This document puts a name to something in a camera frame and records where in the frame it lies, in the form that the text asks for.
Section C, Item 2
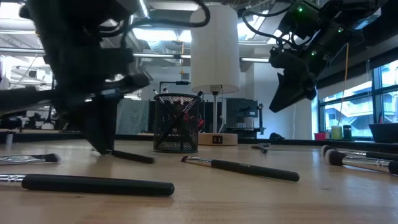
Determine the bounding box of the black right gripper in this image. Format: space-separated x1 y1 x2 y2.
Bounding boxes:
268 47 318 114

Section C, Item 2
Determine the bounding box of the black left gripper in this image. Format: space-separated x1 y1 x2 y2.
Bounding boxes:
0 30 152 156

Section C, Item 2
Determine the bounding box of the small black makeup brush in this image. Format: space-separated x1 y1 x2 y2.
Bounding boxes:
251 142 271 154

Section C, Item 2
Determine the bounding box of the black fan makeup brush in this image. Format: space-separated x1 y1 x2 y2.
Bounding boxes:
0 152 62 166

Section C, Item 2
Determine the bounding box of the large black powder brush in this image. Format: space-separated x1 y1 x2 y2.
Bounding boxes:
320 144 398 161
325 149 398 175

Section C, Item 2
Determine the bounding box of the grey green cloth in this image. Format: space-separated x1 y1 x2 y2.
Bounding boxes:
116 98 150 136

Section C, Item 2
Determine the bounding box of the yellow green cup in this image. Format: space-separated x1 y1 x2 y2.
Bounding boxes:
330 125 343 141

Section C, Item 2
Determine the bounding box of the black mesh pen cup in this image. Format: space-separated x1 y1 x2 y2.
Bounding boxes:
152 93 201 154

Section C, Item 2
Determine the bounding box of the white shade wooden base lamp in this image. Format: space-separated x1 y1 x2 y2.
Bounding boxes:
190 4 241 147

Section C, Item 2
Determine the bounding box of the dark bin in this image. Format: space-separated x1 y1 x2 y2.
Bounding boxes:
368 123 398 144

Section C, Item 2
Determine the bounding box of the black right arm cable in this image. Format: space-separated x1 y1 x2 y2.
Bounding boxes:
241 0 300 43

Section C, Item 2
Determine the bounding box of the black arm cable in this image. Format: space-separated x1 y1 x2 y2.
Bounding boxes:
241 0 300 43
99 0 211 39

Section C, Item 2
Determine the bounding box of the black aluminium table frame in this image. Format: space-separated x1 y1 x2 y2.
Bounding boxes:
0 130 398 154

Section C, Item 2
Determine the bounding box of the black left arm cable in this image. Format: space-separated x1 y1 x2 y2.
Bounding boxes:
99 0 211 39

